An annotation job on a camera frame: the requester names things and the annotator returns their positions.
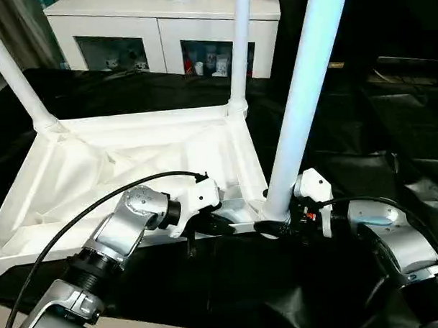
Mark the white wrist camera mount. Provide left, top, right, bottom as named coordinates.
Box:
left=292, top=168, right=334, bottom=239
left=164, top=172, right=224, bottom=240

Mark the white plastic table leg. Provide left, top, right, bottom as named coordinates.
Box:
left=257, top=0, right=359, bottom=222
left=0, top=12, right=67, bottom=143
left=224, top=0, right=257, bottom=115

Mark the grey curtain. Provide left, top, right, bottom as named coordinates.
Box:
left=0, top=0, right=69, bottom=94

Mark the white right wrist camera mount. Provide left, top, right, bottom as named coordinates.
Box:
left=292, top=168, right=334, bottom=239

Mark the white glass-door cabinet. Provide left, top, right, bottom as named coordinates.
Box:
left=42, top=0, right=284, bottom=87

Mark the black work mat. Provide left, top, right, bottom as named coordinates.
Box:
left=0, top=53, right=438, bottom=328

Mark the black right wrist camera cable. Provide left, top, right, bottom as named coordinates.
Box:
left=312, top=193, right=438, bottom=270

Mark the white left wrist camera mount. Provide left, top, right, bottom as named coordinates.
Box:
left=164, top=172, right=224, bottom=240

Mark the white plastic table top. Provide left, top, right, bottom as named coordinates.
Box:
left=0, top=98, right=293, bottom=280

